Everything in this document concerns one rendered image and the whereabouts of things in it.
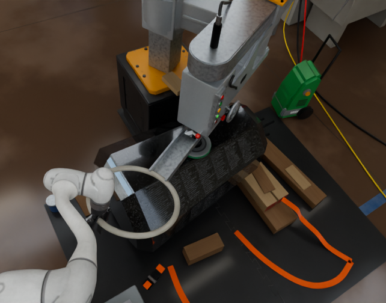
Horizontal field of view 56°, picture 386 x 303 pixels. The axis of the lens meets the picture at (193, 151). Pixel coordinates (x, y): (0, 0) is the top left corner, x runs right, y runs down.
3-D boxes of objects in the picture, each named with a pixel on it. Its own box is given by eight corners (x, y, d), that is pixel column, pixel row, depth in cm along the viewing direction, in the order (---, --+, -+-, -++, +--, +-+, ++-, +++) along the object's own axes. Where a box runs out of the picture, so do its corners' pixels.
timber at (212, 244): (188, 266, 280) (189, 261, 270) (181, 252, 286) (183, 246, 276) (222, 250, 290) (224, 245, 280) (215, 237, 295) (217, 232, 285)
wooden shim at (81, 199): (73, 193, 304) (72, 193, 303) (83, 188, 308) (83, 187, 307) (86, 217, 294) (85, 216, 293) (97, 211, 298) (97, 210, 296)
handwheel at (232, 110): (225, 105, 231) (229, 89, 219) (238, 112, 229) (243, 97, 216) (213, 120, 223) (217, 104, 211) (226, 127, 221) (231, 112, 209)
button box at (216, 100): (213, 119, 210) (222, 85, 187) (217, 121, 209) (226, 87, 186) (207, 128, 206) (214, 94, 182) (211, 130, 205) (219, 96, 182)
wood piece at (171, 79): (161, 80, 282) (161, 75, 278) (171, 75, 286) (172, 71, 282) (177, 96, 275) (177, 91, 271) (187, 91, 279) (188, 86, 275)
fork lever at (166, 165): (204, 96, 242) (205, 91, 238) (229, 110, 238) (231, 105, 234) (143, 171, 209) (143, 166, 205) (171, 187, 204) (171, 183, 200)
